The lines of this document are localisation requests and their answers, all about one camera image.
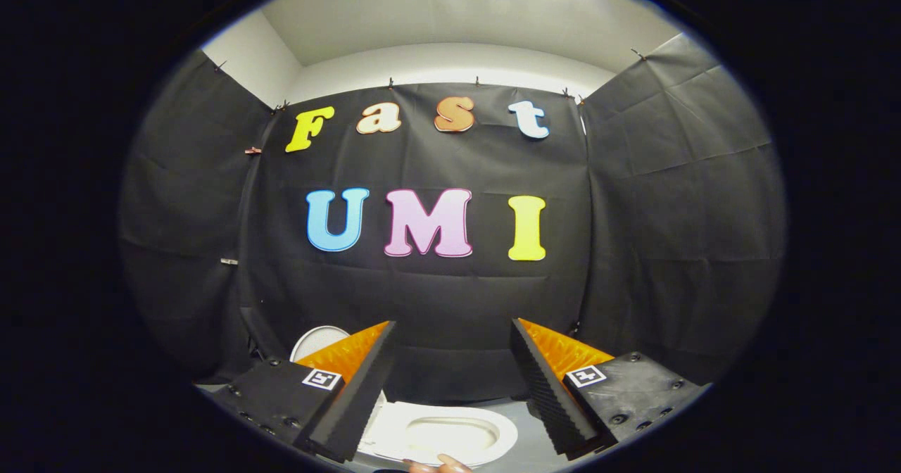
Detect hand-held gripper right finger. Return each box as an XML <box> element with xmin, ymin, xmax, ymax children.
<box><xmin>510</xmin><ymin>317</ymin><xmax>710</xmax><ymax>460</ymax></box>

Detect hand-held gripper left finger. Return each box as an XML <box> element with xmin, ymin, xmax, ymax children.
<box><xmin>204</xmin><ymin>320</ymin><xmax>398</xmax><ymax>464</ymax></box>

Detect black backdrop cloth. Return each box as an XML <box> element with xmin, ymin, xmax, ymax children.
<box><xmin>118</xmin><ymin>33</ymin><xmax>788</xmax><ymax>405</ymax></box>

